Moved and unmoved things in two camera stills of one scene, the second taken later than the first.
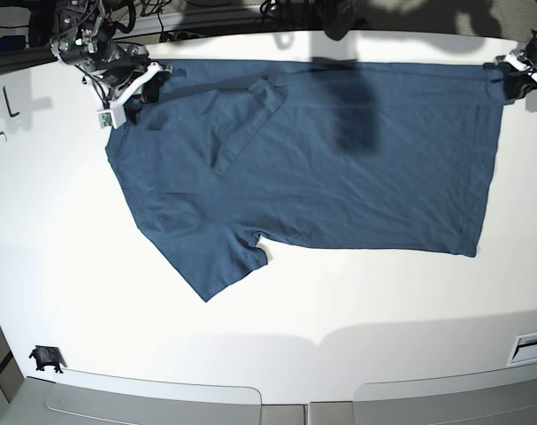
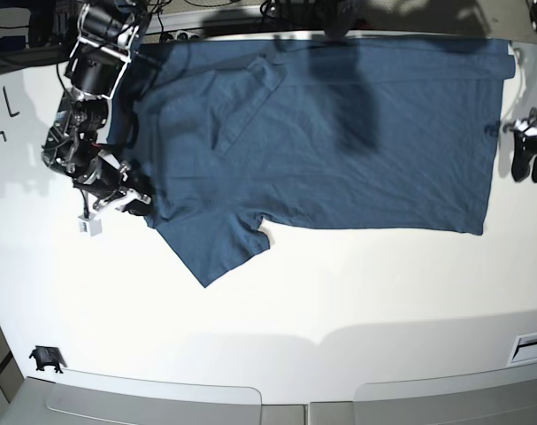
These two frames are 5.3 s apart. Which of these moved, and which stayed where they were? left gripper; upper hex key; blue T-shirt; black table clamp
Moved: left gripper; blue T-shirt
Stayed: black table clamp; upper hex key
